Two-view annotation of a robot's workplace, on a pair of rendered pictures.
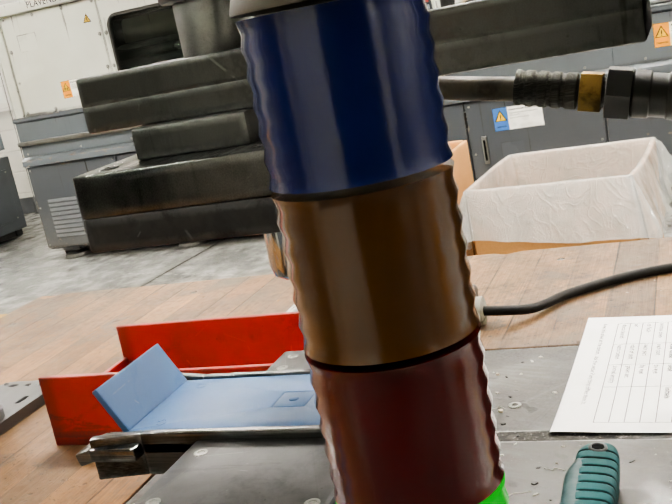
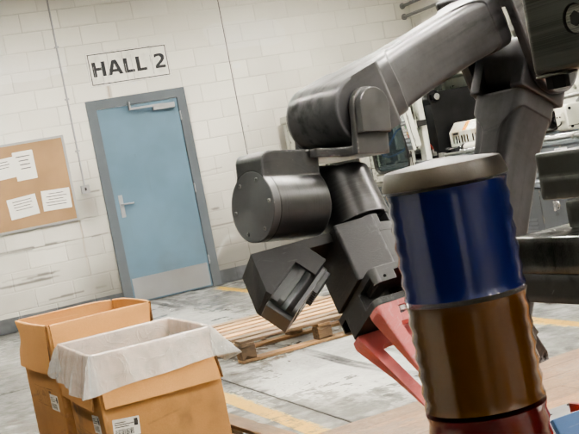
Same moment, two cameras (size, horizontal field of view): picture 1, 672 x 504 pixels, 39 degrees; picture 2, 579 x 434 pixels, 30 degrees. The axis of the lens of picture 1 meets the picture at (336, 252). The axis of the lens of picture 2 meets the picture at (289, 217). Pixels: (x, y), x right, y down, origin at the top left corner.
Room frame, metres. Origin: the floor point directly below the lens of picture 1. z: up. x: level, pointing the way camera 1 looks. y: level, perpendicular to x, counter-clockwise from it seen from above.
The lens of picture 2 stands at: (-0.09, -0.19, 1.21)
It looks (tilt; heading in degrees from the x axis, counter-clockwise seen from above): 3 degrees down; 41
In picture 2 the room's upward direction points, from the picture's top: 11 degrees counter-clockwise
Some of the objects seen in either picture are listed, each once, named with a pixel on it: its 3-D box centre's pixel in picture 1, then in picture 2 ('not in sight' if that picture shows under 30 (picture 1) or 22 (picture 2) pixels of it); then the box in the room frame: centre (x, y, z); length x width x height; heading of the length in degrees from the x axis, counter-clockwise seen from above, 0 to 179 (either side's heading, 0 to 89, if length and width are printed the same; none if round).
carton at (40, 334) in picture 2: not in sight; (94, 374); (2.84, 3.70, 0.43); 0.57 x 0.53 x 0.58; 69
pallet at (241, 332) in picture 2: not in sight; (292, 325); (5.39, 4.80, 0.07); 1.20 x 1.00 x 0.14; 156
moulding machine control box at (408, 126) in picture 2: not in sight; (412, 128); (7.82, 5.17, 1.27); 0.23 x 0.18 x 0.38; 154
